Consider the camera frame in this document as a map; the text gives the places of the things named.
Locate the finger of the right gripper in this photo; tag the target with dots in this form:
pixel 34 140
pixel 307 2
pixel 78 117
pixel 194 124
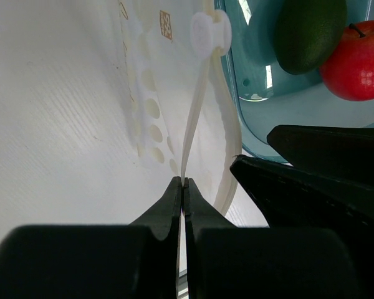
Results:
pixel 337 152
pixel 290 197

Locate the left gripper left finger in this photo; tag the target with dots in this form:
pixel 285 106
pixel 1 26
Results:
pixel 138 260

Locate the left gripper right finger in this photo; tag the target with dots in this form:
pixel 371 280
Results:
pixel 225 261

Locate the clear zip top bag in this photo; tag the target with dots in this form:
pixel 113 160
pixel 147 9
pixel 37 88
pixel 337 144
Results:
pixel 184 116

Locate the dark green avocado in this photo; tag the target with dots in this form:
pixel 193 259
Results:
pixel 307 32

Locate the red apple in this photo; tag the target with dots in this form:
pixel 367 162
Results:
pixel 349 71

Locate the teal plastic tray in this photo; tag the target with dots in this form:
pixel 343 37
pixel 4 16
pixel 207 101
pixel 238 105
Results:
pixel 265 95

